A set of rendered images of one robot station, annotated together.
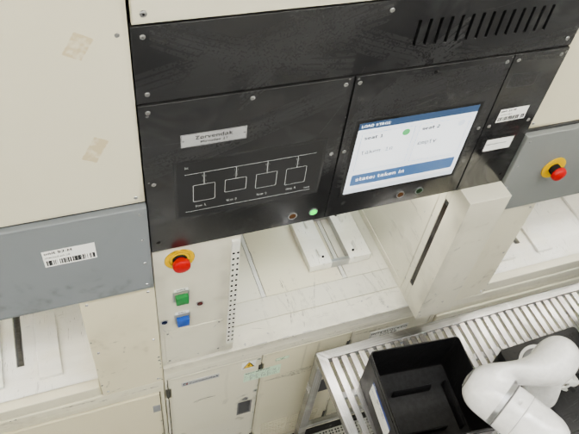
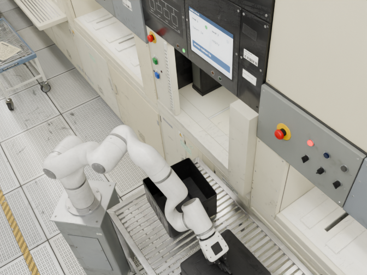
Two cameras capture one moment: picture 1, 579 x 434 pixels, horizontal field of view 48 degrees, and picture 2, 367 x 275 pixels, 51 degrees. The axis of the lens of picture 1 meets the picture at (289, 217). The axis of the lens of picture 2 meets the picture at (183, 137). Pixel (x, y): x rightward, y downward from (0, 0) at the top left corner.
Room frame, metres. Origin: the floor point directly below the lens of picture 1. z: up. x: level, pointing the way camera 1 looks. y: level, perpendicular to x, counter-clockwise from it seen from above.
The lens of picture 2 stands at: (0.80, -1.55, 2.47)
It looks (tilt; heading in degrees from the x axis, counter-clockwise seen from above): 47 degrees down; 85
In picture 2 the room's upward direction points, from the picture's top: 6 degrees counter-clockwise
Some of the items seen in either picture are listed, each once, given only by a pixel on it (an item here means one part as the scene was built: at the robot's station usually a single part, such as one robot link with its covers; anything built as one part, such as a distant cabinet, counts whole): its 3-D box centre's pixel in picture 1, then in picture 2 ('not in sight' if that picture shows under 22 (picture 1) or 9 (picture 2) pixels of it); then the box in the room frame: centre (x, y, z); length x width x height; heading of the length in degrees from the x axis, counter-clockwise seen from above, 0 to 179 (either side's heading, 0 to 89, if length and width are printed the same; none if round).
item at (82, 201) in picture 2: not in sight; (79, 190); (0.33, -0.32, 0.85); 0.19 x 0.19 x 0.18
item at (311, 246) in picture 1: (328, 237); not in sight; (1.34, -0.14, 0.89); 0.22 x 0.21 x 0.04; 26
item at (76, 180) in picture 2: not in sight; (71, 160); (0.35, -0.30, 1.07); 0.19 x 0.12 x 0.24; 55
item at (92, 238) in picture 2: not in sight; (99, 234); (0.33, -0.32, 0.38); 0.28 x 0.28 x 0.76; 71
